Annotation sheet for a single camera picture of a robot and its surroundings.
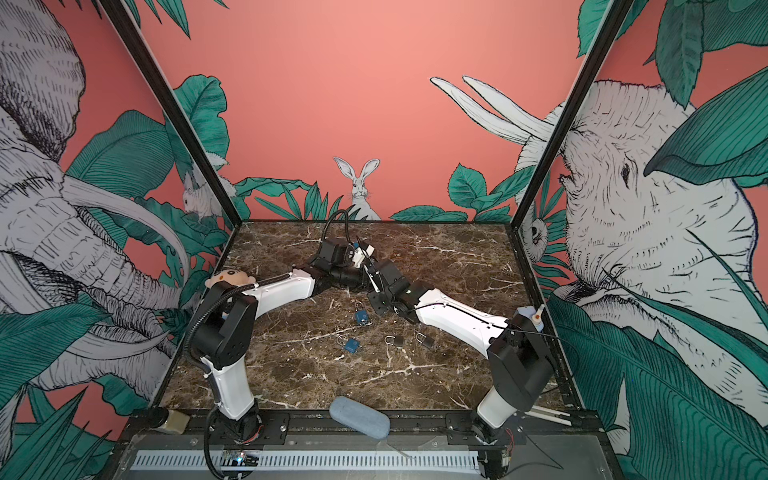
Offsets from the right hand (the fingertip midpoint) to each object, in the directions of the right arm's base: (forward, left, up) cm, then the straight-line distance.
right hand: (374, 289), depth 85 cm
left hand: (+3, -5, +1) cm, 5 cm away
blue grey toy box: (-2, -48, -9) cm, 49 cm away
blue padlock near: (-11, +7, -14) cm, 19 cm away
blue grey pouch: (-31, +2, -10) cm, 33 cm away
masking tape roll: (-33, +46, -8) cm, 57 cm away
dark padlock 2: (-9, -15, -14) cm, 23 cm away
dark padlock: (-9, -6, -15) cm, 18 cm away
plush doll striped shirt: (+10, +45, -7) cm, 47 cm away
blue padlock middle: (-2, +5, -13) cm, 14 cm away
